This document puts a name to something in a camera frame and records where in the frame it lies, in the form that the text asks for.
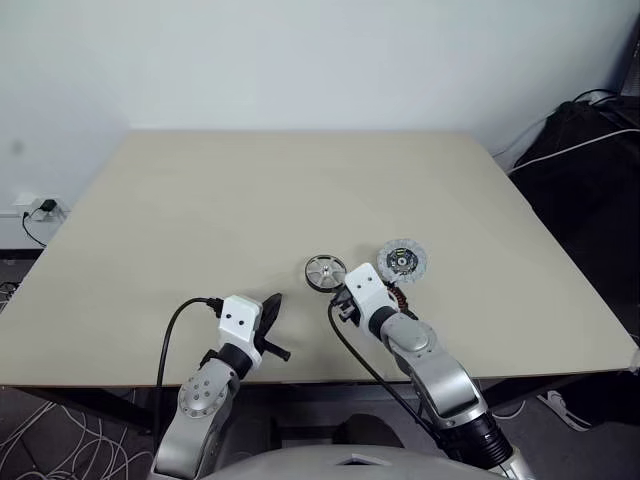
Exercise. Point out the large black bag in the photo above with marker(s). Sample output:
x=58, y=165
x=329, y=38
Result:
x=585, y=200

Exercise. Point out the dark rounded shape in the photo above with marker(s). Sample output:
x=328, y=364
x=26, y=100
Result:
x=370, y=430

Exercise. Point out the white wall power socket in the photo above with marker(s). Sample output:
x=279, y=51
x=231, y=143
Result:
x=35, y=204

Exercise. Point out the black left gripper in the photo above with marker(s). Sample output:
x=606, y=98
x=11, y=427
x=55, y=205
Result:
x=265, y=335

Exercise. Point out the white floor power strip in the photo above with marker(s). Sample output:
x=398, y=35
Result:
x=567, y=410

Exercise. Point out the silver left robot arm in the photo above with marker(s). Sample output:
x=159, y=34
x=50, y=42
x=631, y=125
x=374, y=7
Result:
x=200, y=400

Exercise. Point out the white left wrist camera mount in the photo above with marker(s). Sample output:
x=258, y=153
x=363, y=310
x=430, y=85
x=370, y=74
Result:
x=237, y=320

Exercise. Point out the black plug adapter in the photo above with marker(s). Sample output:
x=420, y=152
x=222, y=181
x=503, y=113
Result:
x=48, y=206

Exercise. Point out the silver spoked rotor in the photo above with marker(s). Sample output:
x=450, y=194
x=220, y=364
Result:
x=325, y=273

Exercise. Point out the grey robot torso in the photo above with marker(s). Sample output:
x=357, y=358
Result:
x=350, y=465

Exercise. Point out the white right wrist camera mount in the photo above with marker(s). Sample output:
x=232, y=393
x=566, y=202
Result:
x=367, y=292

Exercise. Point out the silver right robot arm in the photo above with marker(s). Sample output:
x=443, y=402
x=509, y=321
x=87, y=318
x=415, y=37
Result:
x=430, y=360

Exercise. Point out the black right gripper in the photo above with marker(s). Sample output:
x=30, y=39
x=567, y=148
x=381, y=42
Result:
x=346, y=306

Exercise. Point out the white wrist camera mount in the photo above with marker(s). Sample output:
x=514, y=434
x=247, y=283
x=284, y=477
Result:
x=237, y=320
x=367, y=292

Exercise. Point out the dark electronic device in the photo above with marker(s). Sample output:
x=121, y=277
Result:
x=631, y=55

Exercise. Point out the black table frame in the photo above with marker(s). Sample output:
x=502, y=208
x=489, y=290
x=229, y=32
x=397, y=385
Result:
x=100, y=405

